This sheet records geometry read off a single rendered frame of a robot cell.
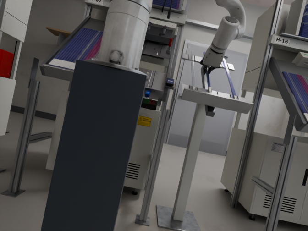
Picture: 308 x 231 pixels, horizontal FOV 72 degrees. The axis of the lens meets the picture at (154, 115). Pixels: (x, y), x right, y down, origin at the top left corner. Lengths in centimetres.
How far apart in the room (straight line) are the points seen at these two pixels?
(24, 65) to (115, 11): 442
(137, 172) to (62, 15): 398
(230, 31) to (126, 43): 64
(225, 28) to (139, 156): 94
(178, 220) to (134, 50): 106
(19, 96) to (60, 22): 168
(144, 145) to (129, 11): 102
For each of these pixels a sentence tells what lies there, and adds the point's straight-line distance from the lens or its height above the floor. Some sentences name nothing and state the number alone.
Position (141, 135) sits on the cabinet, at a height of 43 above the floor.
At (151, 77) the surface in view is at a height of 80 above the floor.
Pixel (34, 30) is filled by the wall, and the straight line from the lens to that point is 505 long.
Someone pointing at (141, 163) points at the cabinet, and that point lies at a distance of 149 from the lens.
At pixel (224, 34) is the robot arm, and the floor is 104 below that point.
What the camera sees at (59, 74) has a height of 70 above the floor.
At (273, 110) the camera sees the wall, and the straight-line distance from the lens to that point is 513.
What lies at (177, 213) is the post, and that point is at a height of 5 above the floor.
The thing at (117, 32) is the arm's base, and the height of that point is 80.
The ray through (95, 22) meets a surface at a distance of 180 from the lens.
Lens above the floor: 62
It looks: 1 degrees down
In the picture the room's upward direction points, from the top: 12 degrees clockwise
